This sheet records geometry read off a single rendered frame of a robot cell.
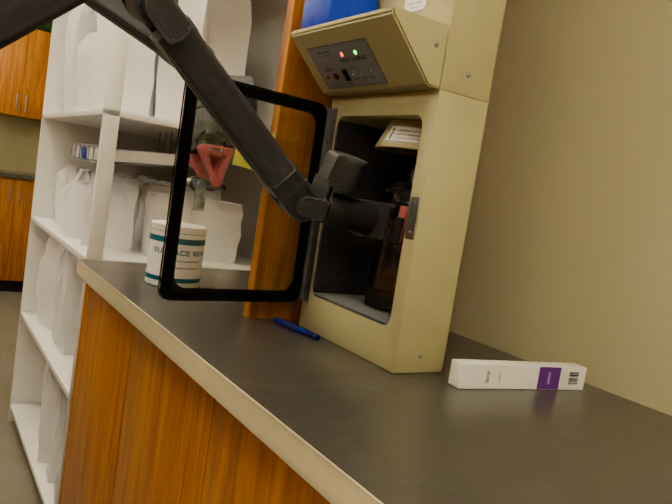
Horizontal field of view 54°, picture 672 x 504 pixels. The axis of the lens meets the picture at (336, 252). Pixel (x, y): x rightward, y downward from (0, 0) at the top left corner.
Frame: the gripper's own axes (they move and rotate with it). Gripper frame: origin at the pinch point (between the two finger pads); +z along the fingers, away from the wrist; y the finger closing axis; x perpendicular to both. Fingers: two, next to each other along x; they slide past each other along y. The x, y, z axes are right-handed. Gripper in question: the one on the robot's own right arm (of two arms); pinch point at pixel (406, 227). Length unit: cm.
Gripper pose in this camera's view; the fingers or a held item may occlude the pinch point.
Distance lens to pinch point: 125.2
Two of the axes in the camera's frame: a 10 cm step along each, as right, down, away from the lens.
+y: -5.5, -1.5, 8.2
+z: 8.1, 1.7, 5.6
